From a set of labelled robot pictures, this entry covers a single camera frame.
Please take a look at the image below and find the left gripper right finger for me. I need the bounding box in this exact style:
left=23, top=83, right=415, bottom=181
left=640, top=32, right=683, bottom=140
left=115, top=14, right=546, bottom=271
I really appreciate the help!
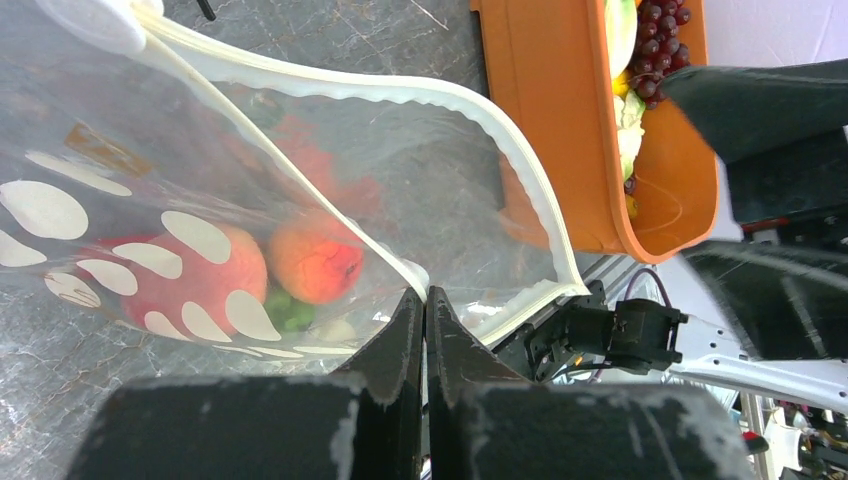
left=425, top=287, right=753, bottom=479

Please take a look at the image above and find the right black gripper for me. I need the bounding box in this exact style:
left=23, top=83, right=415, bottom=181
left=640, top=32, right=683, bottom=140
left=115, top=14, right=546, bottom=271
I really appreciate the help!
left=661, top=58, right=847, bottom=361

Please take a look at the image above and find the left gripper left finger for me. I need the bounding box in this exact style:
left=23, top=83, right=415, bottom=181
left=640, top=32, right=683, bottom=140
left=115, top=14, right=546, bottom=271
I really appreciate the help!
left=68, top=290, right=424, bottom=479

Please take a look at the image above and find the pink peach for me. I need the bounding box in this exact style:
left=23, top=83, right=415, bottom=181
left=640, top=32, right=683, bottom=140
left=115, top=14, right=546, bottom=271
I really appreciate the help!
left=268, top=215, right=365, bottom=305
left=76, top=224, right=280, bottom=343

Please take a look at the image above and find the purple grape bunch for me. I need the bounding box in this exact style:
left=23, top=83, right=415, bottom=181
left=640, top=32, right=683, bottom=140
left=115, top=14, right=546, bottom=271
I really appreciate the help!
left=625, top=0, right=692, bottom=110

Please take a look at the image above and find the red chili pepper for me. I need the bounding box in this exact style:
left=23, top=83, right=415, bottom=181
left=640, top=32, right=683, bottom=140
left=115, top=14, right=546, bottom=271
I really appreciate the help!
left=266, top=115, right=382, bottom=218

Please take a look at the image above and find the clear dotted zip top bag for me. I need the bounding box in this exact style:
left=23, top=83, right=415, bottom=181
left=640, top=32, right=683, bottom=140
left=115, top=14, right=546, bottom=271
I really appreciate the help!
left=1, top=1, right=587, bottom=362

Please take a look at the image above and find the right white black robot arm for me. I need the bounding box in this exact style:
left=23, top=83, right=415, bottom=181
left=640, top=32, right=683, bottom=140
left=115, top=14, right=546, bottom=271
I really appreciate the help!
left=515, top=60, right=847, bottom=411

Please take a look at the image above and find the green pepper in bag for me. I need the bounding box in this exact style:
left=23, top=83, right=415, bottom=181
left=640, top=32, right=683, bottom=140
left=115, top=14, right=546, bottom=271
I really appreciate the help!
left=263, top=289, right=315, bottom=334

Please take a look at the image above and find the orange plastic food bin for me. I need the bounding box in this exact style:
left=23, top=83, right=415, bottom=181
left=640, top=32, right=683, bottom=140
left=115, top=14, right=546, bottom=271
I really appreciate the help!
left=470, top=1, right=719, bottom=264

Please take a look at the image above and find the pale green cabbage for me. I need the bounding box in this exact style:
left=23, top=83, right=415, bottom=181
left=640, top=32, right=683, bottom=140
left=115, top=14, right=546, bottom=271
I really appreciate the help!
left=613, top=91, right=646, bottom=181

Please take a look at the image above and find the green lettuce leaf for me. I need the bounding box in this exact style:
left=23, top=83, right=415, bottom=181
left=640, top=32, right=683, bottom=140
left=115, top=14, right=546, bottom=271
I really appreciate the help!
left=604, top=0, right=638, bottom=80

